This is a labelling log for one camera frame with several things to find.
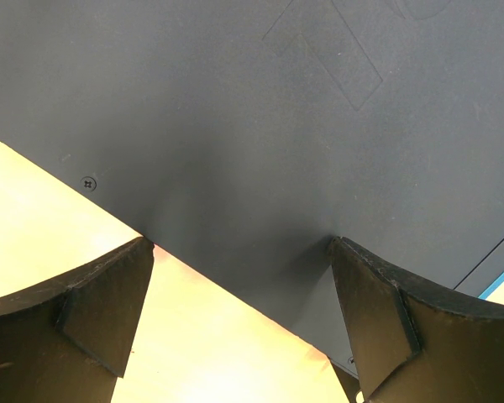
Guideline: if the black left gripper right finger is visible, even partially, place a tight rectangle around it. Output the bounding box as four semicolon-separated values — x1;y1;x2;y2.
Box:
328;237;504;402

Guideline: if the dark blue network switch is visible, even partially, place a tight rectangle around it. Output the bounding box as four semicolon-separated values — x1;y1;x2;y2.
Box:
0;1;504;374

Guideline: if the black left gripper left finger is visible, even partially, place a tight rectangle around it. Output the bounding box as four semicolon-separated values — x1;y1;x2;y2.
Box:
0;238;154;402

